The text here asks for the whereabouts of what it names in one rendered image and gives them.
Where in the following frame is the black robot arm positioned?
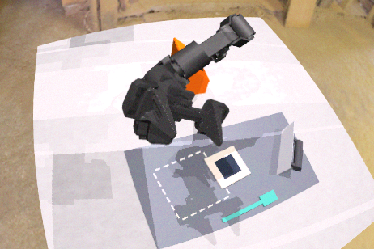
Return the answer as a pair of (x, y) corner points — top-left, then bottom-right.
(133, 13), (256, 146)

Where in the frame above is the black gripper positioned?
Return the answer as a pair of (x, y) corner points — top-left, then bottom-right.
(122, 74), (230, 147)

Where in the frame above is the cream square tile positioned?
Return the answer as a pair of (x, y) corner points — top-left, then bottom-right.
(204, 146), (251, 189)

